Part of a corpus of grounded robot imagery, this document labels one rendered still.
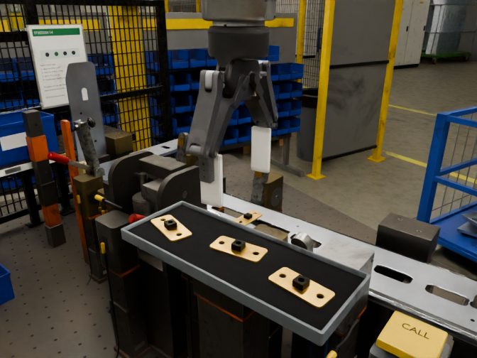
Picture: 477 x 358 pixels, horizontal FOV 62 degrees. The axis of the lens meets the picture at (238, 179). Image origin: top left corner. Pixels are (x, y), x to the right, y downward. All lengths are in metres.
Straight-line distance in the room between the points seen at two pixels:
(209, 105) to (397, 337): 0.33
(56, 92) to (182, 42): 1.64
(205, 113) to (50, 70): 1.34
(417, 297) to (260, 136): 0.44
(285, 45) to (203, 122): 3.36
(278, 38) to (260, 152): 3.16
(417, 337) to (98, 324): 0.91
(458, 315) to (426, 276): 0.11
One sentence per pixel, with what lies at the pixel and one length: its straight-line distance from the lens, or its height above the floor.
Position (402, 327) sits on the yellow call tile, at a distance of 0.52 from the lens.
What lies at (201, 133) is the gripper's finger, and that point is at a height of 1.37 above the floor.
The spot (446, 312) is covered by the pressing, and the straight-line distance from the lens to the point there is 0.83.
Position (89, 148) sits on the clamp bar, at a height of 1.14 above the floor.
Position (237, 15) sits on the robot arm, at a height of 1.49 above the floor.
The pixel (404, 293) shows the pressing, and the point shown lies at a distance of 0.85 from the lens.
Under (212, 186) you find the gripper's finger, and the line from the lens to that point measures 0.49.
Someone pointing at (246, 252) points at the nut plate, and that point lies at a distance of 0.60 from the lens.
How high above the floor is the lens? 1.49
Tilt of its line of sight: 23 degrees down
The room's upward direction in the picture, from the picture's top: straight up
